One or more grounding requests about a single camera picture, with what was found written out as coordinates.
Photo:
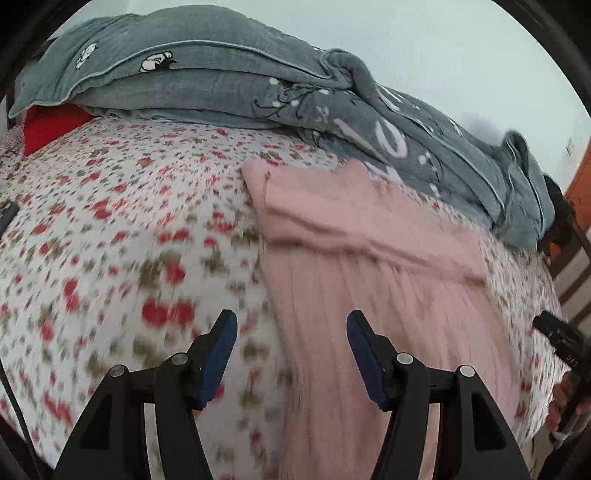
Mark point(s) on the red pillow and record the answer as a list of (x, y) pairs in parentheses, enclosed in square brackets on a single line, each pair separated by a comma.
[(51, 127)]

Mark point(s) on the orange door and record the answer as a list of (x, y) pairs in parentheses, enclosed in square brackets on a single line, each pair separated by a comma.
[(581, 184)]

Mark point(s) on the pink knitted sweater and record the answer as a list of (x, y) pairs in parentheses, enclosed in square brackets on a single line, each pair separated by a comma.
[(369, 286)]

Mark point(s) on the wooden headboard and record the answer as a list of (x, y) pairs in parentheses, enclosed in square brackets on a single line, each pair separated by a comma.
[(570, 267)]

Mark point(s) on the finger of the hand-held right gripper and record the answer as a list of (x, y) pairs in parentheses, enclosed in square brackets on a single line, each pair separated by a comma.
[(556, 333)]

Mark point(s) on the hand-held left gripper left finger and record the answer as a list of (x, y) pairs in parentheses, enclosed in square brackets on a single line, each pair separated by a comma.
[(216, 362)]

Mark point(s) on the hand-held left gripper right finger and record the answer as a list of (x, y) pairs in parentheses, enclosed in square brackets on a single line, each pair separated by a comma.
[(367, 360)]

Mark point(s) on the grey printed quilt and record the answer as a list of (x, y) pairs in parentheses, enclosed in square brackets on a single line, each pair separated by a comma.
[(415, 134)]

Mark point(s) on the floral bed sheet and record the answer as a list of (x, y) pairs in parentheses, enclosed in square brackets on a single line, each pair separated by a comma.
[(124, 240)]

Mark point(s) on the white wall socket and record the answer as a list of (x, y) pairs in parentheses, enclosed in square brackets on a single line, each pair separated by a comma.
[(570, 146)]

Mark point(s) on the person's right hand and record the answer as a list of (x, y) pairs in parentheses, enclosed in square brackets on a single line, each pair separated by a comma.
[(559, 406)]

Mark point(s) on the grey cartoon print pillow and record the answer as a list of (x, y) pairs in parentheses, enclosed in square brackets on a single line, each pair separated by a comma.
[(152, 60)]

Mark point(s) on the dark flat bar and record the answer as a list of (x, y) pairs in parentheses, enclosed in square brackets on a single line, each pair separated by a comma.
[(7, 217)]

